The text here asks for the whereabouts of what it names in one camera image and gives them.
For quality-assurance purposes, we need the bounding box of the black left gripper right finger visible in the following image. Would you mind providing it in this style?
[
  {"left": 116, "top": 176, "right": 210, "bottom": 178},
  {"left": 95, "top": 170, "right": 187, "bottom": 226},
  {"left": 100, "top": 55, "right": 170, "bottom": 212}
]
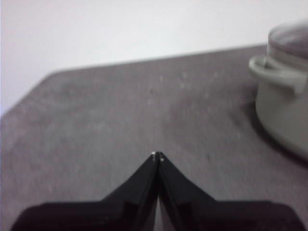
[{"left": 158, "top": 151, "right": 305, "bottom": 231}]

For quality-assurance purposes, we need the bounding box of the green electric cooking pot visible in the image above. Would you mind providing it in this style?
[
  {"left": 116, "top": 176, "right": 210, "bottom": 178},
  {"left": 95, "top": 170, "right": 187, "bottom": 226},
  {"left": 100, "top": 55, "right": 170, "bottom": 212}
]
[{"left": 248, "top": 36, "right": 308, "bottom": 167}]

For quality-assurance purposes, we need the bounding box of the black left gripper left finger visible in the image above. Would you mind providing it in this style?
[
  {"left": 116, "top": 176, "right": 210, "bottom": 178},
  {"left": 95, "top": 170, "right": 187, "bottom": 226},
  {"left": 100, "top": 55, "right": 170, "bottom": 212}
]
[{"left": 11, "top": 151, "right": 160, "bottom": 231}]

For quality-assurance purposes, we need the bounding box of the glass lid with green knob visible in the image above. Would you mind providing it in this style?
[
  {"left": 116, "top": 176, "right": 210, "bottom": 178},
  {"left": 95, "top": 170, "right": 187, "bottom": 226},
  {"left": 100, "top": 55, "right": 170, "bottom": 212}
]
[{"left": 268, "top": 20, "right": 308, "bottom": 57}]

